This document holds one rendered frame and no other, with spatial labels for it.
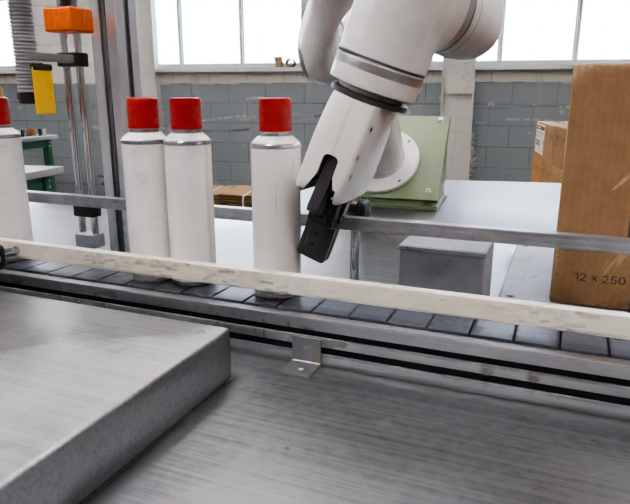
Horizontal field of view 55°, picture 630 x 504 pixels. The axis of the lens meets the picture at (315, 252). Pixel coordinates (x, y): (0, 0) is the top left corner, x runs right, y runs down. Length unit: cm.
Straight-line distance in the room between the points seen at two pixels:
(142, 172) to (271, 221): 16
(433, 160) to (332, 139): 94
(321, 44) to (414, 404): 76
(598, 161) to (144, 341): 51
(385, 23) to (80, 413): 38
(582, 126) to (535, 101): 540
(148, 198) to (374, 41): 30
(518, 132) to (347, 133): 560
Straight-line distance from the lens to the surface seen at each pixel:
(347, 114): 55
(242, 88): 641
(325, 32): 113
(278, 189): 60
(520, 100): 611
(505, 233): 61
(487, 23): 61
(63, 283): 76
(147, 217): 69
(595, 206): 74
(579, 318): 55
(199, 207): 67
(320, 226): 60
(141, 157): 68
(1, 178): 84
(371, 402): 54
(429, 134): 152
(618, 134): 73
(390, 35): 54
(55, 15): 87
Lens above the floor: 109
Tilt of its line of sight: 15 degrees down
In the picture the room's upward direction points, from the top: straight up
